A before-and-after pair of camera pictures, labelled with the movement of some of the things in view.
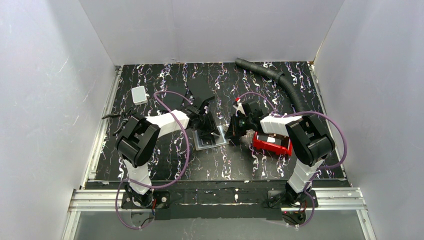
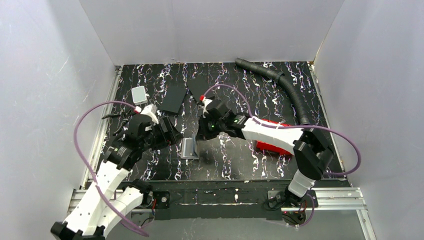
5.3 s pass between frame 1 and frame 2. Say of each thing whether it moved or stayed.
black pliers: stayed
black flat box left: stayed
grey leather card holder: moved
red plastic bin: stayed
